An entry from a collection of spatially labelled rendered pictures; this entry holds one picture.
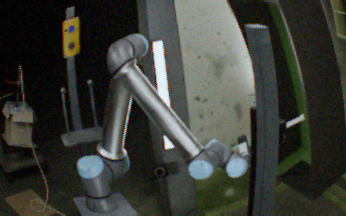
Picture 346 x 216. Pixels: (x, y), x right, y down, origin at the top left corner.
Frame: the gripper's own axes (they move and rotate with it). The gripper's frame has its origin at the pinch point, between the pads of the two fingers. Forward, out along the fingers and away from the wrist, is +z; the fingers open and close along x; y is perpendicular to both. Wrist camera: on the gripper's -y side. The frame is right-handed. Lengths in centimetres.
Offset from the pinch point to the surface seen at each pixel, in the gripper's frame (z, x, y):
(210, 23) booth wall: 59, -10, -73
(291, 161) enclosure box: 58, 11, 27
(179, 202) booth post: 62, -73, 24
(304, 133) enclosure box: 62, 26, 14
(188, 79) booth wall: 54, -36, -45
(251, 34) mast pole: -137, 45, -37
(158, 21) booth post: 38, -33, -82
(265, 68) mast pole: -136, 45, -29
